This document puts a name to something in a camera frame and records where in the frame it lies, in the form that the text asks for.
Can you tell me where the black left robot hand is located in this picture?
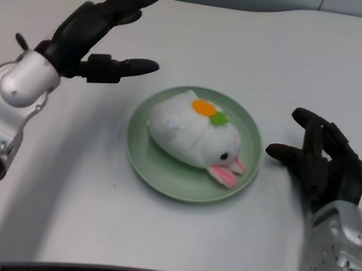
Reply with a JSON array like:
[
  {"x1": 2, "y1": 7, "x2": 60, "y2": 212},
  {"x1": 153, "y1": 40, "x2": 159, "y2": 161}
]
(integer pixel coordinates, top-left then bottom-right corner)
[{"x1": 29, "y1": 0, "x2": 173, "y2": 96}]

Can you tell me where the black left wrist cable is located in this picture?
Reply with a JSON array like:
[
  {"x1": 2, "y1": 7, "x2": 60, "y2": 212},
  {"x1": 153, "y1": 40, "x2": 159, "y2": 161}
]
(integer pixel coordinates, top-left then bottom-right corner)
[{"x1": 12, "y1": 31, "x2": 32, "y2": 53}]

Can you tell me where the white plush rabbit doll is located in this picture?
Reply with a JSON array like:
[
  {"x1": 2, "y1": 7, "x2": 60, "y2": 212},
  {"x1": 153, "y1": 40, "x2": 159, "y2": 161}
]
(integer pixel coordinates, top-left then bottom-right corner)
[{"x1": 138, "y1": 83, "x2": 258, "y2": 191}]

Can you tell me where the green round plate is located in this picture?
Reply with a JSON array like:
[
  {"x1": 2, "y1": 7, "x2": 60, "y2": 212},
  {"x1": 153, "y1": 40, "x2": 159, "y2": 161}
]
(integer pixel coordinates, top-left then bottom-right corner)
[{"x1": 117, "y1": 75, "x2": 274, "y2": 214}]

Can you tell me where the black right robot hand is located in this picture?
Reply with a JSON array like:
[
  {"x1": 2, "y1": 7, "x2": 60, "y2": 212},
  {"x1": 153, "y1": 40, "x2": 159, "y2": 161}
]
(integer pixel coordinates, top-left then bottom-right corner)
[{"x1": 256, "y1": 103, "x2": 362, "y2": 221}]

